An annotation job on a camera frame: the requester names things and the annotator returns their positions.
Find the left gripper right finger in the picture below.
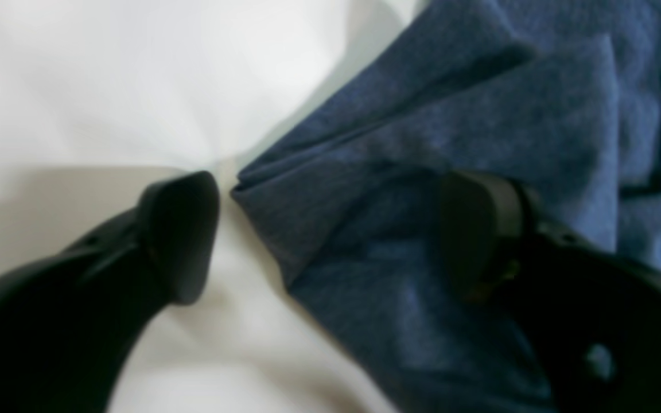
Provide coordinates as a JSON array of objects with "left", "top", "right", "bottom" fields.
[{"left": 439, "top": 172, "right": 661, "bottom": 412}]

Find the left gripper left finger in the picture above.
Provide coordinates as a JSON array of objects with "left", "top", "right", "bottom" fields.
[{"left": 0, "top": 172, "right": 220, "bottom": 412}]

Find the dark blue T-shirt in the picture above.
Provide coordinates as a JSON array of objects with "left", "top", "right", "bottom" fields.
[{"left": 231, "top": 1, "right": 661, "bottom": 412}]

